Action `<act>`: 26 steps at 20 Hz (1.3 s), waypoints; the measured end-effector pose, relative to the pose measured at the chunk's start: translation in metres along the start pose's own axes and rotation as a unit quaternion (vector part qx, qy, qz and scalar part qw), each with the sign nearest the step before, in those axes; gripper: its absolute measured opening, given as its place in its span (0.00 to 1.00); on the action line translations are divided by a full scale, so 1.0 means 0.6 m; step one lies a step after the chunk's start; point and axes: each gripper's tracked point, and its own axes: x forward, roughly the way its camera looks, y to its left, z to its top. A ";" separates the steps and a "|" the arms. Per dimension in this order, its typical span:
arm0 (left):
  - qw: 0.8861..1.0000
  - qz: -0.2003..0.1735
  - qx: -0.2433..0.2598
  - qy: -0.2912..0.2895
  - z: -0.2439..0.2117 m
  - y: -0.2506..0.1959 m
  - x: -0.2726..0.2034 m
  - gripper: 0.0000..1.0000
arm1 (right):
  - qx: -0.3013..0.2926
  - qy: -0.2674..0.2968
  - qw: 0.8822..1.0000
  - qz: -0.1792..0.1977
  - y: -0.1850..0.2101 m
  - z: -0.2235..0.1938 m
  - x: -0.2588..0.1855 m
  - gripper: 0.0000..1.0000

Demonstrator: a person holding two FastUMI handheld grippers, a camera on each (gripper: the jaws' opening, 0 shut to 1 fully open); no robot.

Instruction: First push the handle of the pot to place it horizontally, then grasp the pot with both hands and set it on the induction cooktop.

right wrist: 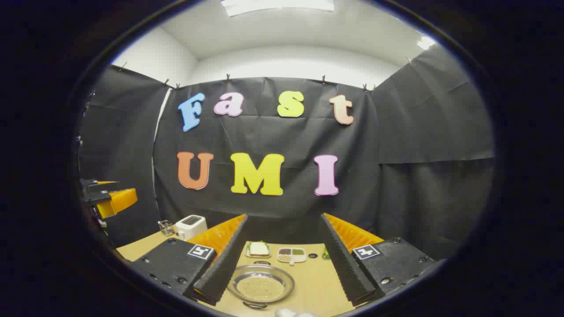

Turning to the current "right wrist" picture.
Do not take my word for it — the white toaster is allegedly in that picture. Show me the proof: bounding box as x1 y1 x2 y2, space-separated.
175 215 208 241

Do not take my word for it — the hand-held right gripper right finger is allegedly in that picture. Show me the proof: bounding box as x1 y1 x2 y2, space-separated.
319 213 436 307

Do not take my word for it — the pile of soybeans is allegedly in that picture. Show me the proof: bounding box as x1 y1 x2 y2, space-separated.
236 273 286 302

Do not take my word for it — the white divided bean tray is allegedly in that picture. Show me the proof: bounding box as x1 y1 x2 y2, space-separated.
277 247 307 265

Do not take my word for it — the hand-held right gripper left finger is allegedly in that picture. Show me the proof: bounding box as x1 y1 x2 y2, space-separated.
131 214 249 306

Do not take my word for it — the stainless steel pot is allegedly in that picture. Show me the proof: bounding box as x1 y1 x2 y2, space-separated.
227 261 295 309

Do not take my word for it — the white rectangular plate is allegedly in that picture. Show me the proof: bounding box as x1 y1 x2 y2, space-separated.
245 242 272 258

